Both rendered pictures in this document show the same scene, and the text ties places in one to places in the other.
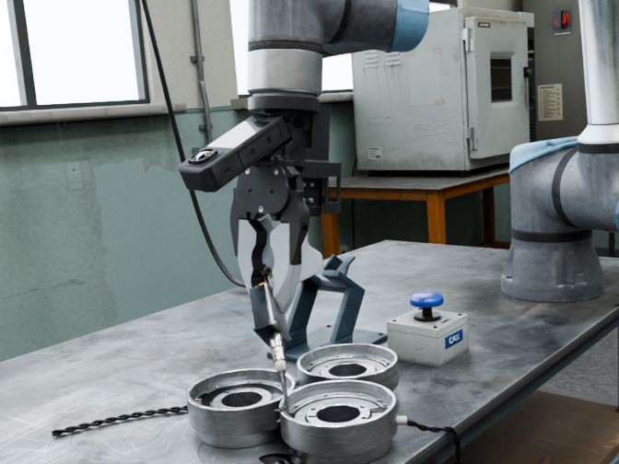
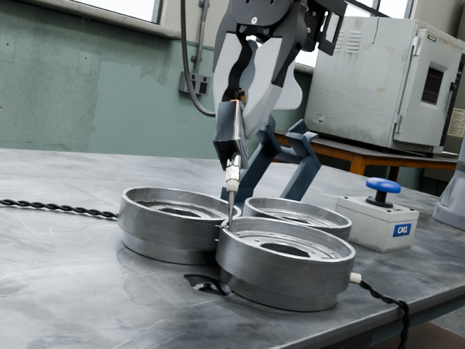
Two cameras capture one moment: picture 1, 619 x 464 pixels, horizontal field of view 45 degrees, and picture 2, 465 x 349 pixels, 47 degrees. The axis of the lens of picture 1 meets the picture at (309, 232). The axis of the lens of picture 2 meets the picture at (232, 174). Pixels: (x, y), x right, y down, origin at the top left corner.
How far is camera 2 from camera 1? 0.27 m
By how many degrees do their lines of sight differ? 2
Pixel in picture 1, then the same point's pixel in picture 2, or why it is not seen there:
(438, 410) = (387, 285)
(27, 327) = not seen: hidden behind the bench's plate
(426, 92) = (372, 79)
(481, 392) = (430, 282)
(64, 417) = not seen: outside the picture
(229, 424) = (160, 230)
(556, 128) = (456, 142)
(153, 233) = (133, 127)
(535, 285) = not seen: outside the picture
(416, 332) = (367, 212)
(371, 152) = (316, 116)
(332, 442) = (276, 273)
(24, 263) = (27, 119)
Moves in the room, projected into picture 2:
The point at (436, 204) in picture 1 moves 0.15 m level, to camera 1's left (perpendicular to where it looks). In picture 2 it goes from (358, 166) to (326, 160)
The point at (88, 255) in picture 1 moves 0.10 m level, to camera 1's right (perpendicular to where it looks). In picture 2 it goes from (79, 129) to (104, 133)
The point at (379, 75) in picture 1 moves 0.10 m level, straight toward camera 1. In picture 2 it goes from (338, 59) to (340, 57)
